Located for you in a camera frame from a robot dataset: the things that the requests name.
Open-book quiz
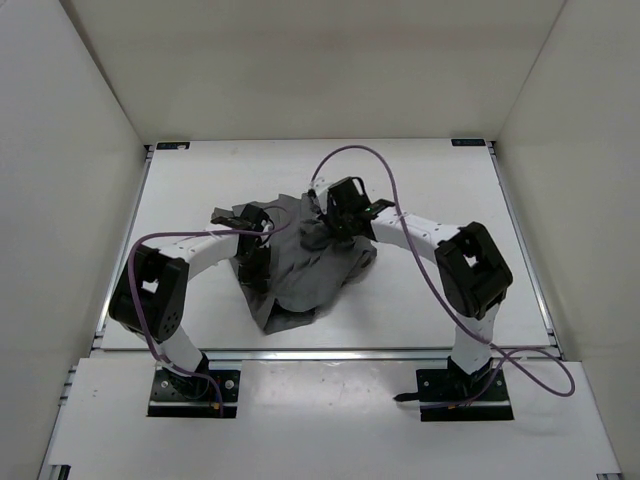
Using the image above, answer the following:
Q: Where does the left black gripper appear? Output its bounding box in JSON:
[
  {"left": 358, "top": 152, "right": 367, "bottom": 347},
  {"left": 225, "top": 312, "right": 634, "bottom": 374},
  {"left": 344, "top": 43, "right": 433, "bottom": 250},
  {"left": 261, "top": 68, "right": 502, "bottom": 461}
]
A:
[{"left": 232, "top": 243, "right": 271, "bottom": 296}]

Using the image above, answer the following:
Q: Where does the grey pleated skirt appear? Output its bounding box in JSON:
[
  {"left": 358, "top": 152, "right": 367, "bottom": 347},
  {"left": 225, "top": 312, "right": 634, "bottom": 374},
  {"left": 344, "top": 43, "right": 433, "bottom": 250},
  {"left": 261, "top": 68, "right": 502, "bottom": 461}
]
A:
[{"left": 241, "top": 194, "right": 377, "bottom": 335}]

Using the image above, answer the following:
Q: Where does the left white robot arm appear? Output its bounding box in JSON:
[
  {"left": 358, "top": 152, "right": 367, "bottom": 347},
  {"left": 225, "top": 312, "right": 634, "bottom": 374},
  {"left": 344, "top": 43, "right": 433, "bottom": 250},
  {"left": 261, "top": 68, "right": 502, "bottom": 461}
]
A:
[{"left": 108, "top": 204, "right": 276, "bottom": 398}]

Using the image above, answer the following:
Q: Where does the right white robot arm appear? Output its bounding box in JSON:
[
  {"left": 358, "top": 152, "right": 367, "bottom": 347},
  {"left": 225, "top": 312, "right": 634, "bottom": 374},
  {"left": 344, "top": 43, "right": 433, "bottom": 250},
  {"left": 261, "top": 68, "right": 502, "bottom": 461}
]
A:
[{"left": 308, "top": 177, "right": 513, "bottom": 401}]

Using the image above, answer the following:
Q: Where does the right blue corner label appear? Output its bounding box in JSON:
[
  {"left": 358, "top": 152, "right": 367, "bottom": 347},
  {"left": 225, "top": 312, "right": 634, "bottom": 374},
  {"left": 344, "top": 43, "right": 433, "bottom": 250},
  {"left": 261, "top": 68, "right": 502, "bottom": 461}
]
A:
[{"left": 451, "top": 138, "right": 486, "bottom": 147}]

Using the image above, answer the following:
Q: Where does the blue corner label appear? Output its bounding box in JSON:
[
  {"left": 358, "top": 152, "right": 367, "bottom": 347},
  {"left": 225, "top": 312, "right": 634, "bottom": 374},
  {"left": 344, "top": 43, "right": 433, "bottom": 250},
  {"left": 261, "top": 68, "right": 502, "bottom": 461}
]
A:
[
  {"left": 451, "top": 138, "right": 486, "bottom": 147},
  {"left": 155, "top": 142, "right": 190, "bottom": 151}
]

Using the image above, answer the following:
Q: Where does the left blue corner label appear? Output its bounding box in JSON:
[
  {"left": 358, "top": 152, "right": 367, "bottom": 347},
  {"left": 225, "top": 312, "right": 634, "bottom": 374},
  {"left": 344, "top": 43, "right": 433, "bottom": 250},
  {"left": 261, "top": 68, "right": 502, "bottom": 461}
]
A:
[{"left": 155, "top": 142, "right": 190, "bottom": 151}]

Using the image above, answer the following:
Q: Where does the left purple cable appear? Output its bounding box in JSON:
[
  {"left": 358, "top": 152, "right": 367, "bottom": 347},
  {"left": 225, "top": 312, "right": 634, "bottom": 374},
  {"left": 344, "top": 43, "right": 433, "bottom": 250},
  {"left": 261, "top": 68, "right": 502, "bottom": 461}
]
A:
[{"left": 127, "top": 206, "right": 298, "bottom": 376}]

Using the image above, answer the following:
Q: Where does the purple cable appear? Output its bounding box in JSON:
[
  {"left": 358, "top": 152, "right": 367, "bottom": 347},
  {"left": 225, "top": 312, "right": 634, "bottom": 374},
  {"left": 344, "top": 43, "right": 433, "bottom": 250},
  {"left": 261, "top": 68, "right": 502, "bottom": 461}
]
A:
[
  {"left": 309, "top": 145, "right": 576, "bottom": 400},
  {"left": 127, "top": 206, "right": 298, "bottom": 376}
]

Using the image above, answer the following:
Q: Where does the aluminium front rail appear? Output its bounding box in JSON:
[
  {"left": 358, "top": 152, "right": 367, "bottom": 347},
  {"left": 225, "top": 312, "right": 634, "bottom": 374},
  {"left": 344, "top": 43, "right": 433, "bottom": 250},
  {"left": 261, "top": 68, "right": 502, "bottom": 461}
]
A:
[{"left": 205, "top": 348, "right": 451, "bottom": 361}]

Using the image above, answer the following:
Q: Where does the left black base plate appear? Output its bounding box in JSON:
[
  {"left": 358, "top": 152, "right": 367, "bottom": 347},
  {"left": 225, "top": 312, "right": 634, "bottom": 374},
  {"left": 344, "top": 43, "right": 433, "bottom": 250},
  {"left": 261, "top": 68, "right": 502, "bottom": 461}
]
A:
[{"left": 147, "top": 368, "right": 241, "bottom": 419}]

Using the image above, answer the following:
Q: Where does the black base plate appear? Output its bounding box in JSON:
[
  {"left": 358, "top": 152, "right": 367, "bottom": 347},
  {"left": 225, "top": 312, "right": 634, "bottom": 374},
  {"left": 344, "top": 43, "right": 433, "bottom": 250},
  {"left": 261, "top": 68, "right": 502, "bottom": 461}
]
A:
[
  {"left": 147, "top": 368, "right": 241, "bottom": 419},
  {"left": 394, "top": 369, "right": 514, "bottom": 422}
]

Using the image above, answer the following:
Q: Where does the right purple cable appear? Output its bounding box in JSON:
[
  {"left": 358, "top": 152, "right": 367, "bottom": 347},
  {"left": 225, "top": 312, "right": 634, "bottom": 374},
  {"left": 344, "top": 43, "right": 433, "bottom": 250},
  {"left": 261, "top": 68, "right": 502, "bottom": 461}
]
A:
[{"left": 309, "top": 145, "right": 576, "bottom": 400}]

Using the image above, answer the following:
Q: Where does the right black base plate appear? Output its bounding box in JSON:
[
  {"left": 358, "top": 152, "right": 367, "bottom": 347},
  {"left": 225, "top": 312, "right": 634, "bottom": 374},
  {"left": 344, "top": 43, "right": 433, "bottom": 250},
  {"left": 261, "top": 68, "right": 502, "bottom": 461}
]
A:
[{"left": 394, "top": 369, "right": 514, "bottom": 422}]

